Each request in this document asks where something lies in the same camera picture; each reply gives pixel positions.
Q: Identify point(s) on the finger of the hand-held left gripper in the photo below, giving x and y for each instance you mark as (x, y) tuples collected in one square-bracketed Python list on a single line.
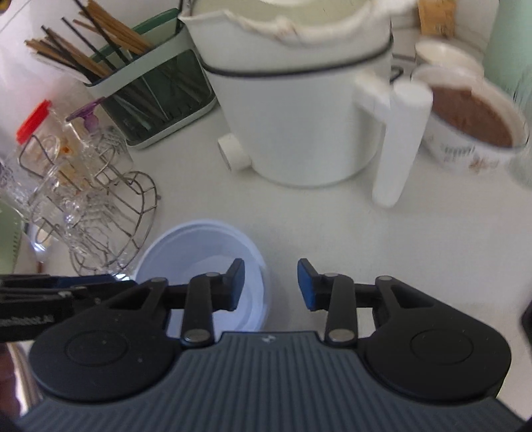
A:
[(83, 281), (41, 299)]

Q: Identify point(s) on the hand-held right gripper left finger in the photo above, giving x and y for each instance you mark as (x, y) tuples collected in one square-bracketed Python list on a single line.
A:
[(237, 286)]

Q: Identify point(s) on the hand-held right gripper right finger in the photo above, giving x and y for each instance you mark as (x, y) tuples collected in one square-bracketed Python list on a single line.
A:
[(305, 286)]

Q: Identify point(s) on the small white plastic bowl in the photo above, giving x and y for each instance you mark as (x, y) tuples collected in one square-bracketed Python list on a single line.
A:
[(199, 249)]

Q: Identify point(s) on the glass jar with red lid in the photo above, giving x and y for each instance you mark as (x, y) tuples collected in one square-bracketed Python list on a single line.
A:
[(37, 137)]

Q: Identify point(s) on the purple plastic piece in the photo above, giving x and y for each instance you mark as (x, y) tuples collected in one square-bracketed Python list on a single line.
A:
[(89, 114)]

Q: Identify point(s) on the white electric pot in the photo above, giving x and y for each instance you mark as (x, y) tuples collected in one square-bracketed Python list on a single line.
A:
[(291, 116)]

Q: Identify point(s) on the green and white chopstick holder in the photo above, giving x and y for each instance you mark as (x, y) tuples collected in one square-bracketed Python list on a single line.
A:
[(166, 95)]

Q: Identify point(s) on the black stove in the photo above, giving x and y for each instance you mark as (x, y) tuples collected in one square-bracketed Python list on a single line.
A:
[(528, 315)]

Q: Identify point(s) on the bundle of chopsticks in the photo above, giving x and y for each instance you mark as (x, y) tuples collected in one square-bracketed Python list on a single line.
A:
[(83, 45)]

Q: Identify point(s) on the floral bowl with brown contents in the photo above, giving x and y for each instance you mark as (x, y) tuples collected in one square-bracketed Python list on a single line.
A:
[(469, 116)]

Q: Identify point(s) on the plain white bowl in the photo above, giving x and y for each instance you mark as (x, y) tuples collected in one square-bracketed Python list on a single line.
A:
[(444, 54)]

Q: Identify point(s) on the yellow packet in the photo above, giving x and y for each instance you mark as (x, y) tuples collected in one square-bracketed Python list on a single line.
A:
[(436, 16)]

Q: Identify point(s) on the pale green glass bottle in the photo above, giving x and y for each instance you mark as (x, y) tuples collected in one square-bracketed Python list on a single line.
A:
[(509, 37)]

